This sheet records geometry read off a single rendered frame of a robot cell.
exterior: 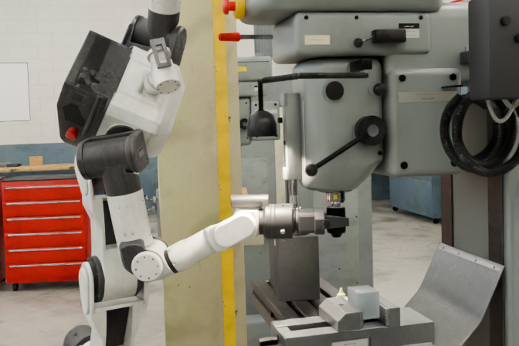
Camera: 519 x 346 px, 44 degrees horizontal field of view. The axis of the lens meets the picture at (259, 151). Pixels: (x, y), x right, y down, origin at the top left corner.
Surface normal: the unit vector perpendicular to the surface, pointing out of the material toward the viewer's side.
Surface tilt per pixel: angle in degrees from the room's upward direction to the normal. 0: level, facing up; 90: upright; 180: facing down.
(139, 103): 58
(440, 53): 90
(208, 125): 90
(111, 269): 81
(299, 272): 90
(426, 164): 90
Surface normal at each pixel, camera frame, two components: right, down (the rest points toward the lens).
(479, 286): -0.88, -0.41
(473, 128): -0.98, 0.04
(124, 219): 0.00, 0.18
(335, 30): 0.22, 0.04
